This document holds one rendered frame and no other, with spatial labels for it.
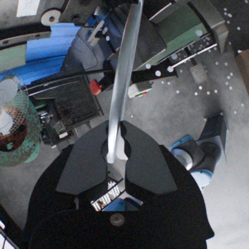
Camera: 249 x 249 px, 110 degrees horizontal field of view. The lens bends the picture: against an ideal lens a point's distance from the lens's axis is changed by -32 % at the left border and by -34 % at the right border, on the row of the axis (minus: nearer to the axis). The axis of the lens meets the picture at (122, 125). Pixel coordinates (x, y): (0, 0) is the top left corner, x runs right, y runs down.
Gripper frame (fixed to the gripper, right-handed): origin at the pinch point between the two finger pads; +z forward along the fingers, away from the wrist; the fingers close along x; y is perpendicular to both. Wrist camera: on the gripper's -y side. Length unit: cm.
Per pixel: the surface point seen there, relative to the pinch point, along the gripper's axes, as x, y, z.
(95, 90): -10, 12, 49
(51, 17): -17.4, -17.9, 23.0
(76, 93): -60, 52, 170
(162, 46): 11.9, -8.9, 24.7
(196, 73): 54, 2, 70
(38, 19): -20.9, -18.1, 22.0
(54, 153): -310, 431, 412
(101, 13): -6.7, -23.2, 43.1
